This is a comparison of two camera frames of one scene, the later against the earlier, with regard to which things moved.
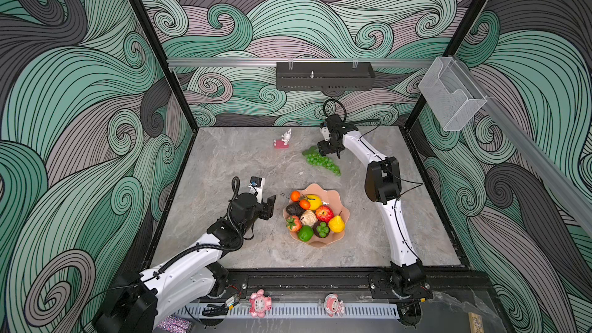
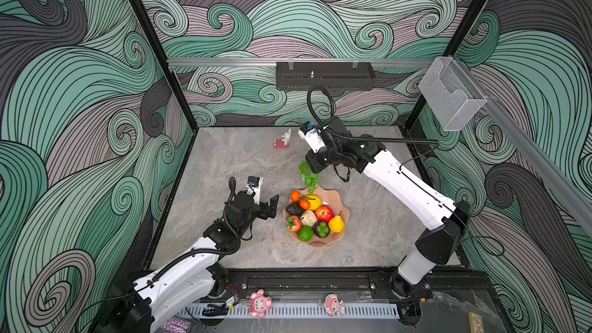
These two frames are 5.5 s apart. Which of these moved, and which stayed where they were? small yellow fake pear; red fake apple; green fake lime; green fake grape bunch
Moved: green fake grape bunch
Stayed: green fake lime; small yellow fake pear; red fake apple
